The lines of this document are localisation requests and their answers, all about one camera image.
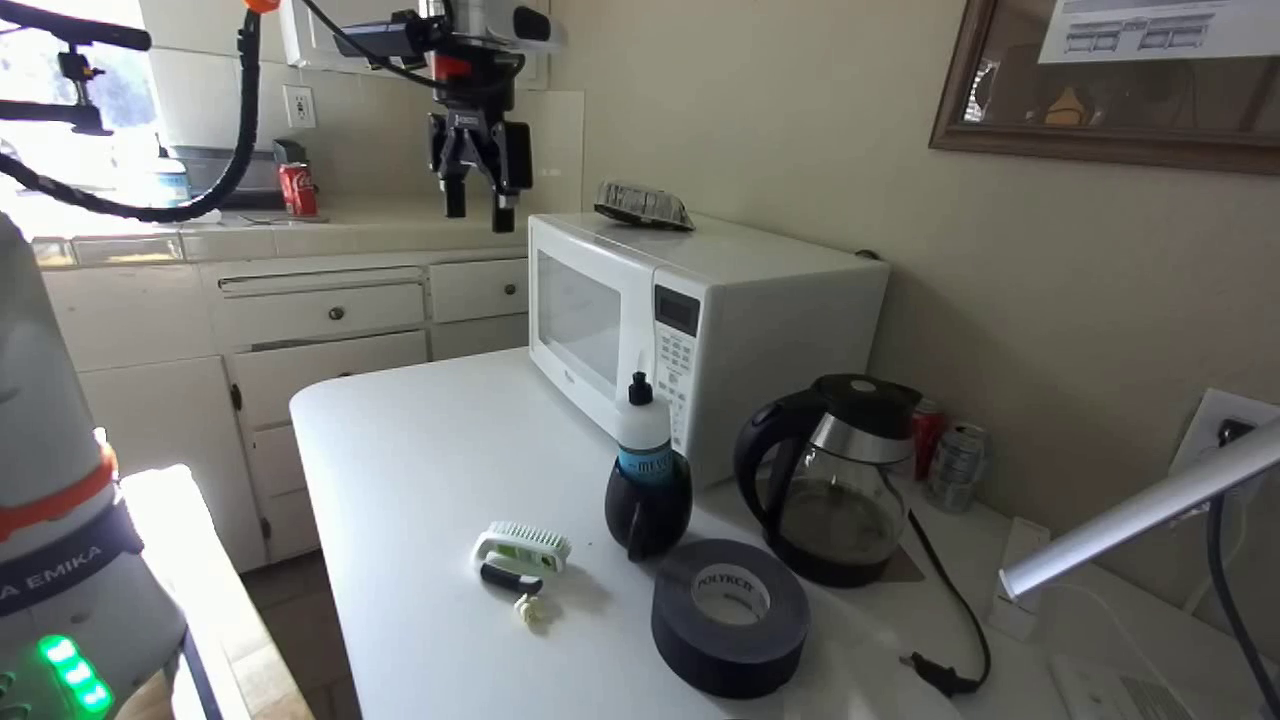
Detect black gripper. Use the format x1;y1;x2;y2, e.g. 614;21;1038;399
425;79;535;237

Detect white brush green bristles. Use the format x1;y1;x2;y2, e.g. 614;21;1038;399
471;521;577;597

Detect red canister black top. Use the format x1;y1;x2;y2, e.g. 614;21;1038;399
271;137;324;222

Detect white microwave oven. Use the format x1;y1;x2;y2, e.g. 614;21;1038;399
523;206;894;491

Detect small cream drawer front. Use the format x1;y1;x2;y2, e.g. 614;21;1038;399
425;255;533;322

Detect silver snack packet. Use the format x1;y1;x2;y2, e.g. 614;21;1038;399
592;178;697;237

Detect wide cream drawer front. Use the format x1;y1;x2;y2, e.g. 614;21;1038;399
215;273;432;352

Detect water bottle black sleeve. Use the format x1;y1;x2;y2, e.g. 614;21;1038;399
598;366;697;563

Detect cream kitchen cabinet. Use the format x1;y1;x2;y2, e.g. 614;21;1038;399
36;216;535;570

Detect small cream popcorn piece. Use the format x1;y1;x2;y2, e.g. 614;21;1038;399
511;589;552;637

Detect red drink can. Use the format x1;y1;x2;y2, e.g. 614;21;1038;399
906;413;948;488

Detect brown framed notice board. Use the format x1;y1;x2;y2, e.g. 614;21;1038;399
928;0;1280;178

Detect white printed paper sheet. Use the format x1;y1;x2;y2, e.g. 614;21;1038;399
1035;0;1280;68

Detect white metal rod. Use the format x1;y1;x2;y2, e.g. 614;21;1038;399
996;420;1280;602

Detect white light switch plate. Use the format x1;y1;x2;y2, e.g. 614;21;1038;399
281;83;324;137

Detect thick black robot hose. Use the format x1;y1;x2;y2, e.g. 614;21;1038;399
0;5;266;229

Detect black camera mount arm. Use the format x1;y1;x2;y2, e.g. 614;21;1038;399
0;0;155;141

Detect glass kettle black handle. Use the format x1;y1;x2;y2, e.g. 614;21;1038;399
733;371;928;593

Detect black duct tape roll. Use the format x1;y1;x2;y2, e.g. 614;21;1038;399
649;535;813;702

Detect black kettle power cord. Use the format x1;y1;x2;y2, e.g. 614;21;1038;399
898;511;996;698

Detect white wall outlet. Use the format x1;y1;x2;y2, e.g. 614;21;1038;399
1168;385;1280;488

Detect black wall cable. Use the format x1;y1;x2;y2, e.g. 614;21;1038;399
1200;416;1280;717

